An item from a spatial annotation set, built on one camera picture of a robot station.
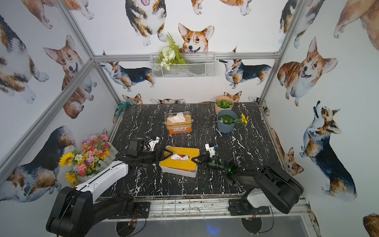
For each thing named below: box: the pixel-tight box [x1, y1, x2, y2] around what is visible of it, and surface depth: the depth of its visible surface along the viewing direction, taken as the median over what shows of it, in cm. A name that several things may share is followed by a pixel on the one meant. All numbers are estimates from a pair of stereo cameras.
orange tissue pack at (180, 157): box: [170, 153, 190, 161], surface depth 83 cm
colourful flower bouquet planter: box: [58, 134, 119, 189], surface depth 76 cm
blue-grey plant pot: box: [216, 109, 238, 134], surface depth 105 cm
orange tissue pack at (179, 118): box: [167, 112, 187, 125], surface depth 102 cm
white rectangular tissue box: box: [158, 160, 199, 179], surface depth 80 cm
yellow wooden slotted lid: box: [159, 146, 200, 170], surface depth 82 cm
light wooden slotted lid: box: [166, 114, 194, 128], surface depth 102 cm
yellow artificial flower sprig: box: [235, 114, 250, 126], surface depth 94 cm
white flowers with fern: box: [156, 31, 187, 71], surface depth 82 cm
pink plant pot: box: [214, 95, 234, 116], surface depth 106 cm
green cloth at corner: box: [116, 99, 137, 119], surface depth 123 cm
